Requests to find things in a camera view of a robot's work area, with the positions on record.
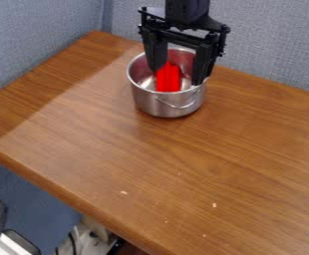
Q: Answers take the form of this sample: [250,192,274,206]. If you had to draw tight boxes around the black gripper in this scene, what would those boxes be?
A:
[139,0,230,86]

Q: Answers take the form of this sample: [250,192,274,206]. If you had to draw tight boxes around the red block object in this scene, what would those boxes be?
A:
[155,62,180,92]

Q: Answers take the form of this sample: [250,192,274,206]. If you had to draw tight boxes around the silver metal pot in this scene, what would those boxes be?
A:
[127,48,207,119]

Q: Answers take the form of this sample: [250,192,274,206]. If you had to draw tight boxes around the white object under table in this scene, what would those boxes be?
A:
[53,216,118,255]

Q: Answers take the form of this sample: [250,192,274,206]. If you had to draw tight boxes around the striped grey white object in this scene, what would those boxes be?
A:
[0,229,41,255]

